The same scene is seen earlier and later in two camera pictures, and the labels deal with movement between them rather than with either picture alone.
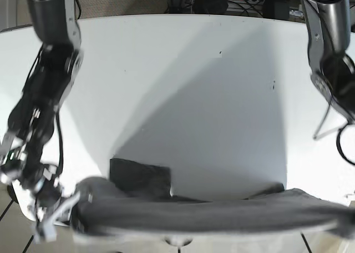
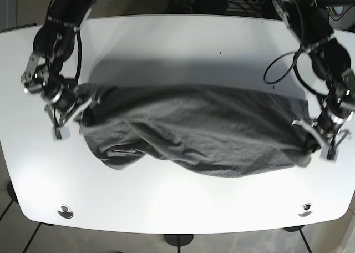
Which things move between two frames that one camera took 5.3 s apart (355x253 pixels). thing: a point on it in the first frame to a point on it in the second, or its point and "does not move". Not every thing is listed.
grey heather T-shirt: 138,198 to 193,130
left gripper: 54,207 to 65,100
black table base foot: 178,241 does not move
